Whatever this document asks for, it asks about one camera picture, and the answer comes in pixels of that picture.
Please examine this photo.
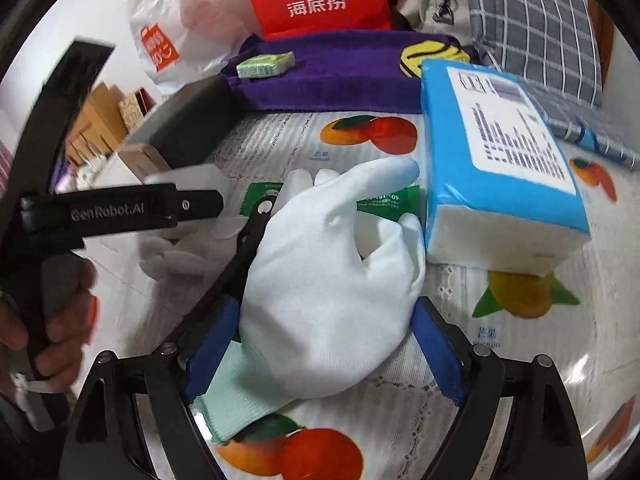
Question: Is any white fabric glove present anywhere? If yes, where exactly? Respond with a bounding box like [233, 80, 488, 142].
[195, 156, 426, 445]

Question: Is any green wet wipes packet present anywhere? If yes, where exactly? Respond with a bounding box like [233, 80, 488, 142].
[239, 182, 422, 221]

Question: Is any brown patterned book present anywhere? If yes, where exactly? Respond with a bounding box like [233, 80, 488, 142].
[117, 88, 155, 133]

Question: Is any left hand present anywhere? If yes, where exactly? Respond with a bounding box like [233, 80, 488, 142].
[1, 258, 96, 404]

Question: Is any white Miniso plastic bag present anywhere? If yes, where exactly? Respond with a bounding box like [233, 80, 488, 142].
[120, 0, 262, 98]

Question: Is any blue tissue package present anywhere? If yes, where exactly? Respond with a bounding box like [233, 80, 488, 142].
[421, 58, 590, 276]

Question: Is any yellow black mesh pouch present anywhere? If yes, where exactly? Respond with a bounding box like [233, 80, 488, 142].
[399, 40, 472, 78]

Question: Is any dark green gift box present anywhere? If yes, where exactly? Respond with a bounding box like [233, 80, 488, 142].
[117, 76, 246, 180]

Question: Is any grey checked cushion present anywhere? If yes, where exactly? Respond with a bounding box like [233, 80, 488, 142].
[468, 0, 639, 171]

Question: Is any purple fleece blanket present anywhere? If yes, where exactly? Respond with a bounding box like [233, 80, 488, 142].
[219, 29, 482, 115]

